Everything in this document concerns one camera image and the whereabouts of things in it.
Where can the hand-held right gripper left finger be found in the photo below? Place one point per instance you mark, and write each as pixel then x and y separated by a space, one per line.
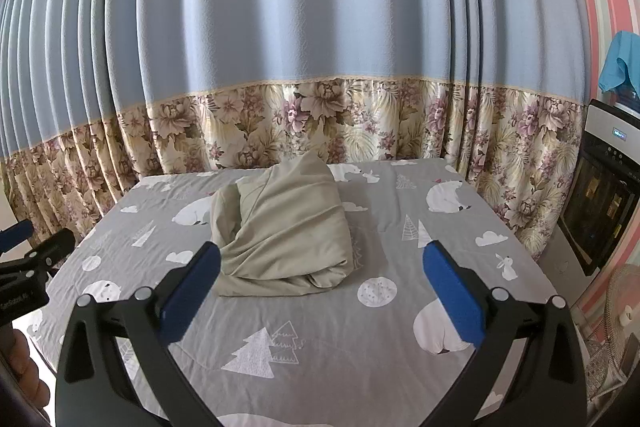
pixel 192 292

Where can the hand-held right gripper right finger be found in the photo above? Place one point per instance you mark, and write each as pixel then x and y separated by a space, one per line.
pixel 452 292

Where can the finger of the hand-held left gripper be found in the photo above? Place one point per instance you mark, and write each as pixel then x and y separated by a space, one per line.
pixel 47 249
pixel 15 236

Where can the beige hooded zip jacket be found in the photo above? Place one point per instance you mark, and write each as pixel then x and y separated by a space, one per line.
pixel 285 227

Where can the person's left hand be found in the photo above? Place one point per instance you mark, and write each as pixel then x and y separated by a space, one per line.
pixel 27 372

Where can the grey printed bed sheet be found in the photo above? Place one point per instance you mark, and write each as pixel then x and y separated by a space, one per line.
pixel 320 337

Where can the electric fan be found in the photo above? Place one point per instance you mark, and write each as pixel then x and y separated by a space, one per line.
pixel 617 332

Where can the water dispenser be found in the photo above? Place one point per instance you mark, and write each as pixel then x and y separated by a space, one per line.
pixel 600 202

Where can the blue cloth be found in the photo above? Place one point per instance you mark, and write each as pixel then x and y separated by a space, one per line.
pixel 620 59

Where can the blue curtain with floral border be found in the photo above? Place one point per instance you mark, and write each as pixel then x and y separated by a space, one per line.
pixel 300 7

